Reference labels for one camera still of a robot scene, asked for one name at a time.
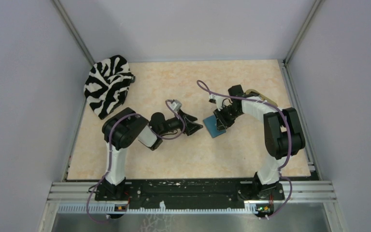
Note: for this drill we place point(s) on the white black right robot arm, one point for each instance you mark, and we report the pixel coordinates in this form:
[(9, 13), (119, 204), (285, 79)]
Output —
[(283, 133)]

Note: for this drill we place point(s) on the beige card tray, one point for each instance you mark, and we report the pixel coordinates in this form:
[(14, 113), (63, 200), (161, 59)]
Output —
[(253, 92)]

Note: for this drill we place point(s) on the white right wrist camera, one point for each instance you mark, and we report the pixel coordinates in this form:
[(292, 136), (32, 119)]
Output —
[(218, 101)]

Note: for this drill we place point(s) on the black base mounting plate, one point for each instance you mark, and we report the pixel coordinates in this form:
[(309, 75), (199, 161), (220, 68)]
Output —
[(193, 194)]

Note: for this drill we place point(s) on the teal leather card holder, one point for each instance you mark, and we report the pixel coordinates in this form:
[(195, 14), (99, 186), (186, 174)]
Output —
[(210, 125)]

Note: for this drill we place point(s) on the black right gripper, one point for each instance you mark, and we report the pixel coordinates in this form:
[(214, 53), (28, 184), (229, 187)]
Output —
[(219, 114)]

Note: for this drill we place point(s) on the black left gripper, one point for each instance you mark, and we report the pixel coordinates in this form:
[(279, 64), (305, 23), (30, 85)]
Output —
[(191, 126)]

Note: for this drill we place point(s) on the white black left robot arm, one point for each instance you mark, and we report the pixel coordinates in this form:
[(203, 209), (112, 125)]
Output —
[(123, 129)]

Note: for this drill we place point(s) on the zebra striped cloth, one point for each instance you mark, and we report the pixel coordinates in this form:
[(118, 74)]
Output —
[(107, 85)]

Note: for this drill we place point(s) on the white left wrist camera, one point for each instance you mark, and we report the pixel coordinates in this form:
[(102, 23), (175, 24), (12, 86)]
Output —
[(175, 105)]

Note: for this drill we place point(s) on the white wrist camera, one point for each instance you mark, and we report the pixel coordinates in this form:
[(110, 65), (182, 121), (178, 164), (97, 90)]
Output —
[(218, 101), (175, 105)]

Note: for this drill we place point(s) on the aluminium frame rail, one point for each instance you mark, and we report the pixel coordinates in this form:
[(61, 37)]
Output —
[(74, 198)]

